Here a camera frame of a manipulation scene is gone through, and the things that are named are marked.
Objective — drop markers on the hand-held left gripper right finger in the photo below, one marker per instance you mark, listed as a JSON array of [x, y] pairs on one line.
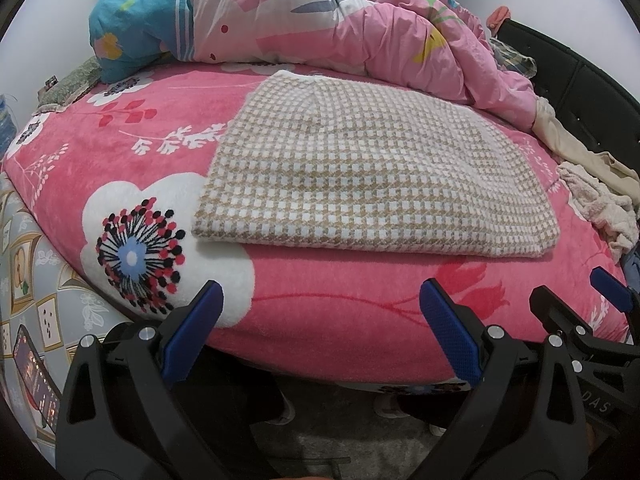
[[450, 330]]

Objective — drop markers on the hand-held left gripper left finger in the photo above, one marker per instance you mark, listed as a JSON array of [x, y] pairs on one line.
[[192, 330]]

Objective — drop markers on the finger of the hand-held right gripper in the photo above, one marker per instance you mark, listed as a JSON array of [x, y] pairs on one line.
[[610, 287], [555, 310]]

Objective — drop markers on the tan white houndstooth sweater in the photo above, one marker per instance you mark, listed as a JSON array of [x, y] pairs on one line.
[[360, 170]]

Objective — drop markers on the blue cloth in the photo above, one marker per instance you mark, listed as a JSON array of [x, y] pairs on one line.
[[632, 265]]

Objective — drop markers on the person's left leg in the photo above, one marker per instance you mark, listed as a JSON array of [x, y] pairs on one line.
[[225, 400]]

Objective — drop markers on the person's leg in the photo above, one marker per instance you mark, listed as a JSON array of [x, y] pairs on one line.
[[430, 410], [225, 400]]

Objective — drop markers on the cream fluffy cloth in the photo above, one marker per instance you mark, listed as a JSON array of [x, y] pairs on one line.
[[605, 210]]

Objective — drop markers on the person's right leg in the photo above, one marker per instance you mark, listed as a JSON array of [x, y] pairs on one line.
[[430, 410]]

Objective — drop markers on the white shoe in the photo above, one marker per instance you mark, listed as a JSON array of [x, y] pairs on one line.
[[437, 429], [390, 407]]

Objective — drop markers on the pink floral bed blanket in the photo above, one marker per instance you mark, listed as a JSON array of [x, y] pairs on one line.
[[320, 300]]

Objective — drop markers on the beige cloth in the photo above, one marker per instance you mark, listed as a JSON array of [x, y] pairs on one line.
[[575, 145]]

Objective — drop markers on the black smartphone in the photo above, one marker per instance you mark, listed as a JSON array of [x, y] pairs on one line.
[[35, 375]]

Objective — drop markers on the grey patterned bed sheet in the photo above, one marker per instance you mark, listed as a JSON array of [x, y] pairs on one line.
[[30, 285]]

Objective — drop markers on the black padded headboard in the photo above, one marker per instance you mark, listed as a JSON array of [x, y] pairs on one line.
[[595, 85]]

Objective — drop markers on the plaid cloth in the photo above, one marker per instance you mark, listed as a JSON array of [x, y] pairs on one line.
[[515, 57]]

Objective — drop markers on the green patterned cushion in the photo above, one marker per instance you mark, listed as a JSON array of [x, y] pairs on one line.
[[75, 80]]

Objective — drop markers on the blue water bottle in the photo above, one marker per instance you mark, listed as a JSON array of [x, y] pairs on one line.
[[5, 120]]

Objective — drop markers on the orange cloth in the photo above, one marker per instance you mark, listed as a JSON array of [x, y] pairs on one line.
[[496, 17]]

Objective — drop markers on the pink printed quilt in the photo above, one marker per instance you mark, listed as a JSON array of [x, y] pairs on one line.
[[300, 20]]

